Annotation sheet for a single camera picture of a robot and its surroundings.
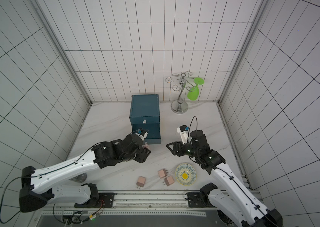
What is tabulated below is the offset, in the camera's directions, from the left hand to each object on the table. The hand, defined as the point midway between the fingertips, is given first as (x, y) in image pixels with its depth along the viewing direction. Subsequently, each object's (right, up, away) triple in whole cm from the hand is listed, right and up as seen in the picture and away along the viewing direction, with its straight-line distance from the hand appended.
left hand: (141, 153), depth 71 cm
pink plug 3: (+14, -17, +6) cm, 23 cm away
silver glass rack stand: (+26, +27, +43) cm, 57 cm away
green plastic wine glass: (+34, +35, +30) cm, 58 cm away
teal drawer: (+6, +8, +14) cm, 17 cm away
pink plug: (-1, -18, +6) cm, 19 cm away
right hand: (+13, +3, +2) cm, 13 cm away
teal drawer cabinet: (0, +21, +13) cm, 25 cm away
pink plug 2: (+11, -15, +10) cm, 21 cm away
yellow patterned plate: (+25, -16, +10) cm, 31 cm away
